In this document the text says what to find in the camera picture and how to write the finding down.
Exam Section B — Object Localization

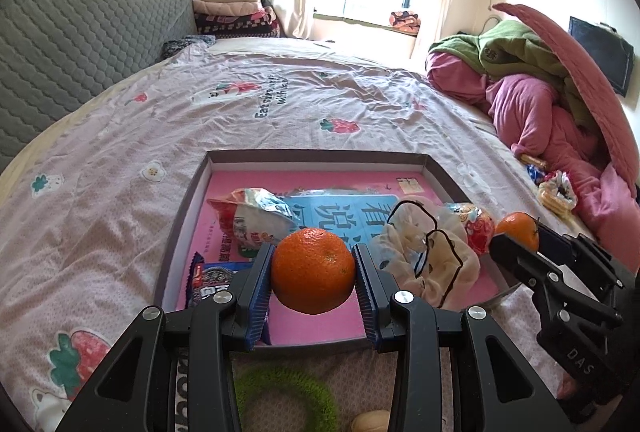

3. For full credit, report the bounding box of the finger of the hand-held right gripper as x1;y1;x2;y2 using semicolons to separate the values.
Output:
537;223;627;313
489;234;623;394

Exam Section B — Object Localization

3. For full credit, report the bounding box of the large orange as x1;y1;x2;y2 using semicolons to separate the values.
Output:
270;228;357;315

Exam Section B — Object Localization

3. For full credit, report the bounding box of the blue white snack packet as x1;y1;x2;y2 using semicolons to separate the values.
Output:
206;188;300;249

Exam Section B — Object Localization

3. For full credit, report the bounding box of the green jacket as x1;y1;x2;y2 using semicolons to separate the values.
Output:
429;19;602;131

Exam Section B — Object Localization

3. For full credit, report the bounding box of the walnut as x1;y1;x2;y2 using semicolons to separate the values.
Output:
349;409;392;432

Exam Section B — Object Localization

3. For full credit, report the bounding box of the yellow wafer packet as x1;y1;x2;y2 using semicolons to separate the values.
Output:
537;170;579;213

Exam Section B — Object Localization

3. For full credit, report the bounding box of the red white snack packet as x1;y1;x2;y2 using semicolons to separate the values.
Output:
440;203;497;257

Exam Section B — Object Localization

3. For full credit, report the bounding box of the blue cookie packet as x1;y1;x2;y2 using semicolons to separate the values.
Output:
186;252;272;338

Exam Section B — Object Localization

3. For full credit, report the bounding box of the cream scrunchie with black trim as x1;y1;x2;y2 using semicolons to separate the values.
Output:
372;198;482;311

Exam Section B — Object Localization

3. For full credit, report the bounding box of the black monitor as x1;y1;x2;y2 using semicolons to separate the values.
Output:
568;16;635;98

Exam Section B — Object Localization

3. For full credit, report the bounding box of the small orange with stem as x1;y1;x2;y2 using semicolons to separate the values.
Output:
494;212;541;253

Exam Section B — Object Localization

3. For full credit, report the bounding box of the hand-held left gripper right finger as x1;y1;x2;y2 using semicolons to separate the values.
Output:
351;244;573;432

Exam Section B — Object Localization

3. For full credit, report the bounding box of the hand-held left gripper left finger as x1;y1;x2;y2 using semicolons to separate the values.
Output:
55;243;277;432

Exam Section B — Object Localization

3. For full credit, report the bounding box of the pink quilted cushion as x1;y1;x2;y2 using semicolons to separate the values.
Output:
492;2;639;199

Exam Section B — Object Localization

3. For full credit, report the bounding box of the pink quilt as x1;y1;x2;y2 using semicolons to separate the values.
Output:
425;50;640;273

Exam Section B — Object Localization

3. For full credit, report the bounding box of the grey quilted headboard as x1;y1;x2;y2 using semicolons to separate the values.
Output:
0;0;199;173

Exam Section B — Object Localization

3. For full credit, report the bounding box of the pink folded blanket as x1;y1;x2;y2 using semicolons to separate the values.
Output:
192;0;267;19

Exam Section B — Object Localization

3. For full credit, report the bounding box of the dark patterned cloth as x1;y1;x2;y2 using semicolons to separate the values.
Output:
162;34;217;61

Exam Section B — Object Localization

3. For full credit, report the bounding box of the shallow grey cardboard box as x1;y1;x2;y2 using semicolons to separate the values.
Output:
152;150;517;354

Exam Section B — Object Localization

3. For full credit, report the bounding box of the green fuzzy ring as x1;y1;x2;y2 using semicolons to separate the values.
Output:
232;365;341;432

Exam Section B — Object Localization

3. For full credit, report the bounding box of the patterned bag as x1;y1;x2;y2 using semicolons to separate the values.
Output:
390;10;422;35

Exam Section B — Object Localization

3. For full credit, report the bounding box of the dark checkered folded blanket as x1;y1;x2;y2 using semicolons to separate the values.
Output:
195;9;282;39

